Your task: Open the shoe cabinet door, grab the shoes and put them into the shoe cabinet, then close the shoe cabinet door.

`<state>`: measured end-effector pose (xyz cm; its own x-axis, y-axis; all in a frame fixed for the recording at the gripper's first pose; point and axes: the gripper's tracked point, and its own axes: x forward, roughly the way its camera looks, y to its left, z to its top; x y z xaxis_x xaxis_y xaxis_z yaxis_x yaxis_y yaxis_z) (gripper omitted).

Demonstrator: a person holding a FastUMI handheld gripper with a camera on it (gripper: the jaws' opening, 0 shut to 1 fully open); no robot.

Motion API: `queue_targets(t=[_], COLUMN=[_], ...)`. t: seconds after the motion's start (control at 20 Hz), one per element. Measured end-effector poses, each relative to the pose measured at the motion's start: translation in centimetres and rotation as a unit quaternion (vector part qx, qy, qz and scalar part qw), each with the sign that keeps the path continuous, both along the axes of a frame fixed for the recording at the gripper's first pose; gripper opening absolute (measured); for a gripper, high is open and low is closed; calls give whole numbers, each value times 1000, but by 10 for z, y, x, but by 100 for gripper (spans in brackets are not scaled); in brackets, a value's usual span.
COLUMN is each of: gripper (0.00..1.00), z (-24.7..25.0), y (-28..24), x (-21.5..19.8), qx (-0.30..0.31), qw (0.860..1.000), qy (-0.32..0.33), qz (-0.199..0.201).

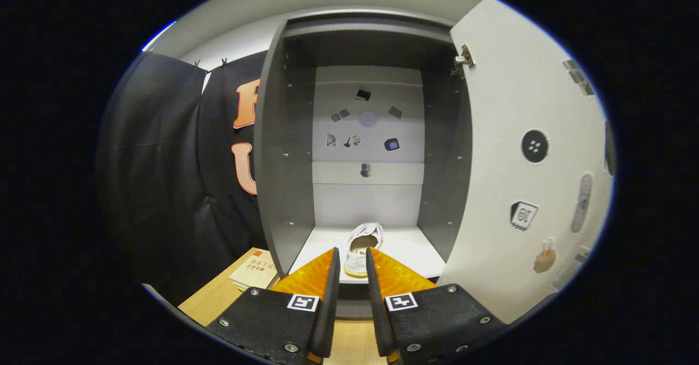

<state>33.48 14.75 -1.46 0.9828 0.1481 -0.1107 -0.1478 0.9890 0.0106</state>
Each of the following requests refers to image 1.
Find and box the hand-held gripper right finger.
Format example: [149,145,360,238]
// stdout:
[365,246,508,365]

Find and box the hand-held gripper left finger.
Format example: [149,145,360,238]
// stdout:
[206,246,340,365]

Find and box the white shoe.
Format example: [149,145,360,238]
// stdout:
[343,222,384,278]

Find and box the black backdrop cloth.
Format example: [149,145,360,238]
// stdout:
[97,51,268,305]

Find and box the metal door hinge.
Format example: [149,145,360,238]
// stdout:
[451,44,476,77]

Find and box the narrow ceiling light strip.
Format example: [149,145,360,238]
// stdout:
[142,21,176,52]

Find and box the dark grey shoe cabinet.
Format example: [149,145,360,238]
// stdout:
[254,7,476,319]

